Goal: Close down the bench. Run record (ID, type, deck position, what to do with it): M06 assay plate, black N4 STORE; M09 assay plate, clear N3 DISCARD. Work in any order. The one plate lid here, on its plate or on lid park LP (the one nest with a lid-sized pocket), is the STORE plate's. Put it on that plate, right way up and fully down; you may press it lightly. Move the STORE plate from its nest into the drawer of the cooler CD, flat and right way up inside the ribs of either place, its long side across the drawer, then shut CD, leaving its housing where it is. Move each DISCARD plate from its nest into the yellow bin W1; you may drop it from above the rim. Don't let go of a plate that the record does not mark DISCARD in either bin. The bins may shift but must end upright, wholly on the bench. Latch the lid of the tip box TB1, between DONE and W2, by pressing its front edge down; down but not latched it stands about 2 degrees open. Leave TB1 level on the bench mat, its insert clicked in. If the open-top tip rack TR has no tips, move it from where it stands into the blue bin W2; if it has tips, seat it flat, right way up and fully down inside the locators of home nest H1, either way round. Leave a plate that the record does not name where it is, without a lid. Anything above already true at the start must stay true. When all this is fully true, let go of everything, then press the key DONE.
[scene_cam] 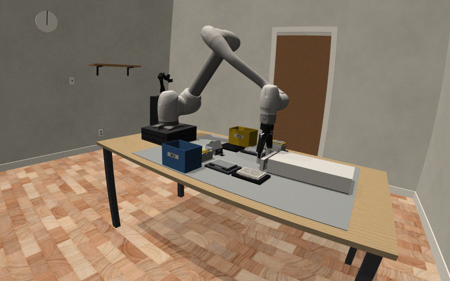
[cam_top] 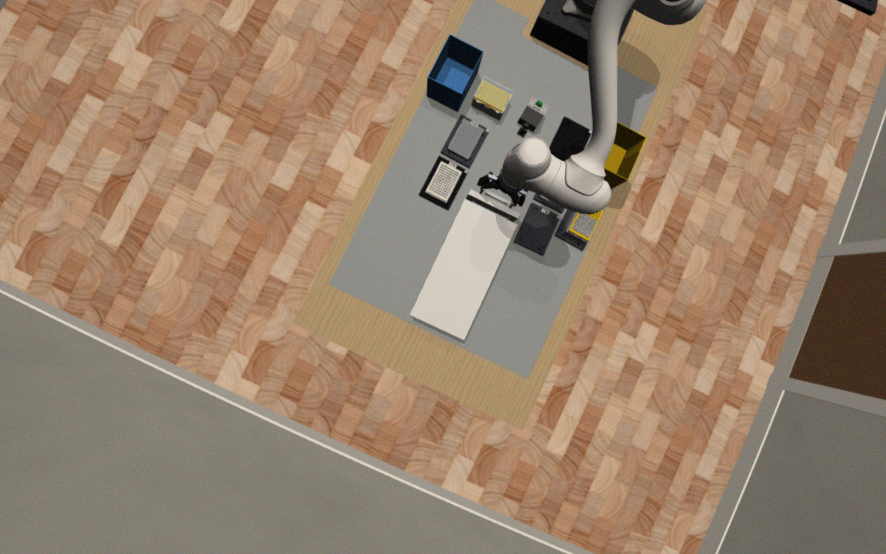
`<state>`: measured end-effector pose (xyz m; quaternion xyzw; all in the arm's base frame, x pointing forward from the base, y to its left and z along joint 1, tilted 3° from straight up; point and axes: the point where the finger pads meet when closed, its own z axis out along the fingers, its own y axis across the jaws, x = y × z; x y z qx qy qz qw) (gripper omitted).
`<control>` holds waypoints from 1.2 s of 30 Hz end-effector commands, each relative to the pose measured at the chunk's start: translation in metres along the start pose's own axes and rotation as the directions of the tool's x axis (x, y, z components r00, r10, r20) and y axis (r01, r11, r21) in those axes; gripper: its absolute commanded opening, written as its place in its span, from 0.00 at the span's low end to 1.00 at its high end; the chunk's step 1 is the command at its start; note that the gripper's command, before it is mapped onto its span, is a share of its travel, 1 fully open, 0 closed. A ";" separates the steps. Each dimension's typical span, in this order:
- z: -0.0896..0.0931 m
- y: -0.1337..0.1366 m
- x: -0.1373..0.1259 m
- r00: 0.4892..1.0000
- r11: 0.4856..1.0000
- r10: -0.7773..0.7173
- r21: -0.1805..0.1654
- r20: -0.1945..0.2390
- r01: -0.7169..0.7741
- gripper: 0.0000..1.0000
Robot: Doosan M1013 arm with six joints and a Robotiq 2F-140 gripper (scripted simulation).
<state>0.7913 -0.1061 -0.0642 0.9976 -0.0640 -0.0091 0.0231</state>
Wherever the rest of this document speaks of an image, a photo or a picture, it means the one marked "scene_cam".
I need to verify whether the yellow open-top bin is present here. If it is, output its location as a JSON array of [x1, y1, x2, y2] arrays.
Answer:
[[229, 126, 258, 148]]

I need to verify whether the blue open-top bin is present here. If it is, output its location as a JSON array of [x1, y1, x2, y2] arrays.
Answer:
[[162, 140, 202, 174]]

